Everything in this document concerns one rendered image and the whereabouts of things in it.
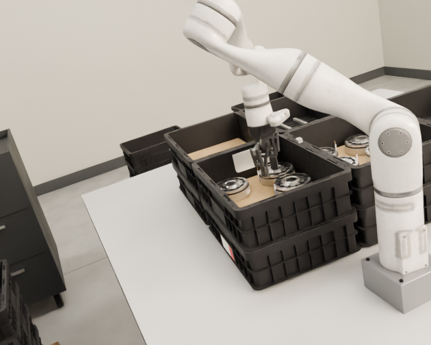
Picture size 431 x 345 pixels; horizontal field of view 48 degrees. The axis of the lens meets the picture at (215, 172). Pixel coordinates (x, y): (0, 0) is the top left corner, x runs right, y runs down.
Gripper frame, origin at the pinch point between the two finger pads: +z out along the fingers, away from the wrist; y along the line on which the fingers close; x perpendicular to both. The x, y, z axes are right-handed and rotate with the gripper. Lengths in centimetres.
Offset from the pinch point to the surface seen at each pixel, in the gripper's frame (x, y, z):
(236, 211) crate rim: 8.5, 33.3, -4.9
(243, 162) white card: -9.9, -2.7, -0.6
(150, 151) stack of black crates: -128, -89, 32
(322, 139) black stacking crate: 7.5, -23.3, 0.4
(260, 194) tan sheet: -0.2, 7.3, 4.7
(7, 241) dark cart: -149, 3, 40
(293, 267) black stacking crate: 15.3, 25.1, 14.6
